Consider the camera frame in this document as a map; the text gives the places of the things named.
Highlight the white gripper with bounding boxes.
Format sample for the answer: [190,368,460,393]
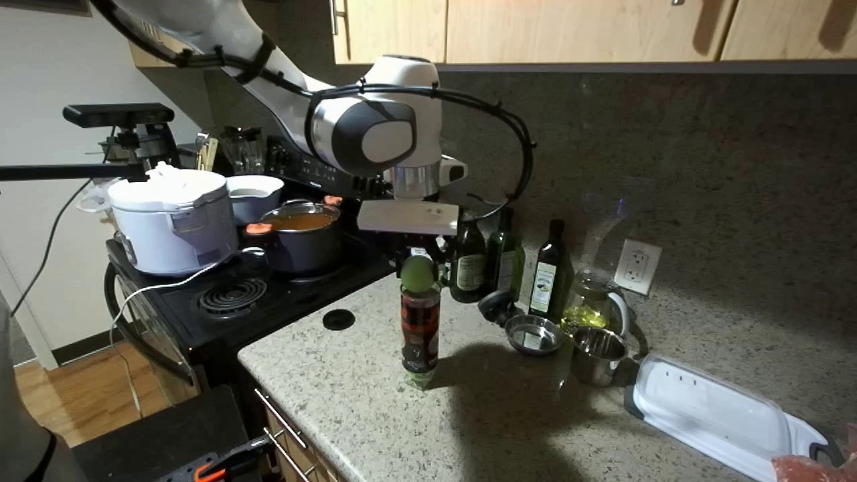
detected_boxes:
[356,201,460,237]

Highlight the green tennis ball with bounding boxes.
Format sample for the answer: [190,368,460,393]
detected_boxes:
[398,258,435,296]

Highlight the clear tennis ball can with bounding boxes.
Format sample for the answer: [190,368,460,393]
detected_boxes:
[398,282,440,373]

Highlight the black round can lid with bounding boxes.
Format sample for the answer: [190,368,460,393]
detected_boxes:
[320,308,356,331]

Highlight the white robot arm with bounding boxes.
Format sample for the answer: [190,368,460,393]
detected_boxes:
[90,0,460,237]

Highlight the dark bottle gold cap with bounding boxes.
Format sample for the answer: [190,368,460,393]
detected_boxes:
[449,222,484,302]

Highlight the tall green glass bottle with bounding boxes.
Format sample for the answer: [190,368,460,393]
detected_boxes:
[492,210,525,298]

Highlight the white bowl on stove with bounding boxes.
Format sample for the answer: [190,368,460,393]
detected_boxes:
[227,175,283,226]

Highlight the dark olive oil bottle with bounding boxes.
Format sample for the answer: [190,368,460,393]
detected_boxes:
[527,219,564,317]

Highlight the small steel bowl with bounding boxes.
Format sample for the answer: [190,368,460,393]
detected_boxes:
[506,317,563,357]

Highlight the white rice cooker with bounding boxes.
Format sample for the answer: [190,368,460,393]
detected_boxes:
[106,165,237,277]

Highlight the black stove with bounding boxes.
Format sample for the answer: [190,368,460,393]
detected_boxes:
[105,234,393,387]

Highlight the glass oil cruet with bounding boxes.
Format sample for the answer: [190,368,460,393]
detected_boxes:
[559,272,630,335]

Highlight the white plastic tray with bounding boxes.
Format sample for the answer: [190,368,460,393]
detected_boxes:
[630,357,828,482]

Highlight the dark pot orange handles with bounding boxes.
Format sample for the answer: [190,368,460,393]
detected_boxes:
[244,198,343,277]

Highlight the black jar lid ring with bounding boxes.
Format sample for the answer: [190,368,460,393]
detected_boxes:
[476,289,520,327]

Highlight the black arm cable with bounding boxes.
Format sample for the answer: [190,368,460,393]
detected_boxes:
[87,0,537,226]

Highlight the white wall outlet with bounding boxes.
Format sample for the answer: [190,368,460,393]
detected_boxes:
[612,239,660,296]

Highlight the black camera on stand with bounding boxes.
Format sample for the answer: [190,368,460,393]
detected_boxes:
[62,102,178,170]

